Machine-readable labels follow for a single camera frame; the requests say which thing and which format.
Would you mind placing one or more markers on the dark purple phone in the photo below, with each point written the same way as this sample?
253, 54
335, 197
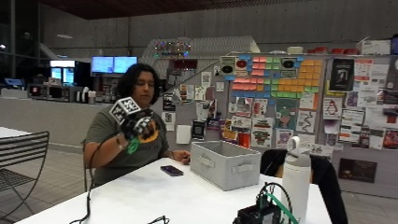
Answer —
171, 170

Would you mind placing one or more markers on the white marker cube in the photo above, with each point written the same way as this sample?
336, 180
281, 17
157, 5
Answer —
123, 108

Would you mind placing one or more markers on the wristband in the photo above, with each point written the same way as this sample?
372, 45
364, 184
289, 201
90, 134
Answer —
119, 141

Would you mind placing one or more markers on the blank white paper sheet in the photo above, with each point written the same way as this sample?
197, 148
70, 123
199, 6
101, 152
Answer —
182, 134

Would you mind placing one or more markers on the grey fabric storage bin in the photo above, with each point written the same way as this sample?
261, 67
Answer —
225, 169

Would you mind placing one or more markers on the small black framed poster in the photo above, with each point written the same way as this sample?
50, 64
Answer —
198, 130

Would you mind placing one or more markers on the the person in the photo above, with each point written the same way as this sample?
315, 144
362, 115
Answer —
123, 155

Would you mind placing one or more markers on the twin blue monitor screens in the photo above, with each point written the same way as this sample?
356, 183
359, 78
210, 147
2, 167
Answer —
113, 64

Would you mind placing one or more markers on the black electronic box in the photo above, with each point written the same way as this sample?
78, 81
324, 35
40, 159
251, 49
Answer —
258, 216

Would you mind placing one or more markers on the grey service counter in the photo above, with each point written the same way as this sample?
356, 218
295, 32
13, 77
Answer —
41, 116

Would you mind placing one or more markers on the lit drinks fridge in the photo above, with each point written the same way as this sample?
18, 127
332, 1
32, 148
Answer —
62, 73

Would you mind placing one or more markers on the white water bottle grey lid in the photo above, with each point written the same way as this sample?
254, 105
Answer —
295, 183

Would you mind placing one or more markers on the white perforated staircase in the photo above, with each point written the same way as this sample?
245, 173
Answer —
206, 46

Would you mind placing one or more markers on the black metal slatted chair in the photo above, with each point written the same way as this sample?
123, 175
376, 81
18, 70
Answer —
22, 149

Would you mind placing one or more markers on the white side table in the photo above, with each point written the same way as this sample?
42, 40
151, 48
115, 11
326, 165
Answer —
8, 132

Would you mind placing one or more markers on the round ceiling lamp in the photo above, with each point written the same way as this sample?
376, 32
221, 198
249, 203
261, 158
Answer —
64, 36

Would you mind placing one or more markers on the mosaic of coloured sticky notes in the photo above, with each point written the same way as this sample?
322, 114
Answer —
286, 82

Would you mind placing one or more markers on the penguin poster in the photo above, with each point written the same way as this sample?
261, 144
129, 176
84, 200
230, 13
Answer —
331, 108

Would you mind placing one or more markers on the black floor sign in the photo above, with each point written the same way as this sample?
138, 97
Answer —
356, 170

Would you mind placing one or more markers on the black portrait poster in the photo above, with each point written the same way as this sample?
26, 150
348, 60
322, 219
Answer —
340, 74

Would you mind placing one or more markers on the row of red containers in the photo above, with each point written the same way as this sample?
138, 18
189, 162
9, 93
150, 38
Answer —
331, 50

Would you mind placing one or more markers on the white cardboard box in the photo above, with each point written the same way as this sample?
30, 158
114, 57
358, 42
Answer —
374, 47

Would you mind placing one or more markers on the grey notice board wall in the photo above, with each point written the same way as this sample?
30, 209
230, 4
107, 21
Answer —
314, 124

